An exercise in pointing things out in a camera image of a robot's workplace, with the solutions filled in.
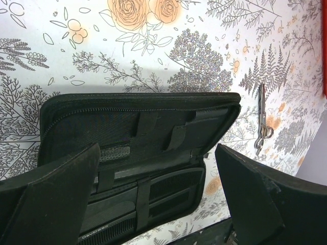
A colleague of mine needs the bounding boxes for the silver thinning scissors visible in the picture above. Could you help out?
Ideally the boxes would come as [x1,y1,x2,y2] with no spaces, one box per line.
[254,84,274,156]

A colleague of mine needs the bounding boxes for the black tail comb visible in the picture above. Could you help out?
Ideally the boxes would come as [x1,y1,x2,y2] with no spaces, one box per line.
[77,187,194,244]

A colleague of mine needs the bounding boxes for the silver straight scissors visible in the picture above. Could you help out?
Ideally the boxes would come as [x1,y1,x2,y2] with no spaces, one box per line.
[259,84,266,145]

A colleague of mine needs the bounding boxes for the red plastic shopping basket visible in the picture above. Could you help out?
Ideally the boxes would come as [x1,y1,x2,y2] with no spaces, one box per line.
[321,0,327,97]

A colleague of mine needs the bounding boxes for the black wide tooth comb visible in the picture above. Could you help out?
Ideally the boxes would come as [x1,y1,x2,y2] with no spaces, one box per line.
[89,167,204,204]

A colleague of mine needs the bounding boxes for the floral patterned table mat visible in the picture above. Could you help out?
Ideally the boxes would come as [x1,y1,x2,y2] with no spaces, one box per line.
[1,1,326,244]

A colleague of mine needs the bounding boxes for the black zippered tool case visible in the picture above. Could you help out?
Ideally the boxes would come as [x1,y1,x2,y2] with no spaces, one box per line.
[38,92,241,244]

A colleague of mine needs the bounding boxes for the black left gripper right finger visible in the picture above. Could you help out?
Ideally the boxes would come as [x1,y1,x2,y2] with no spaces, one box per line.
[215,144,326,244]

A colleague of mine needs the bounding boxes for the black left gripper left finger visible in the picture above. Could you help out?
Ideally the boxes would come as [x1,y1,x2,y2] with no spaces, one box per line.
[1,144,100,244]

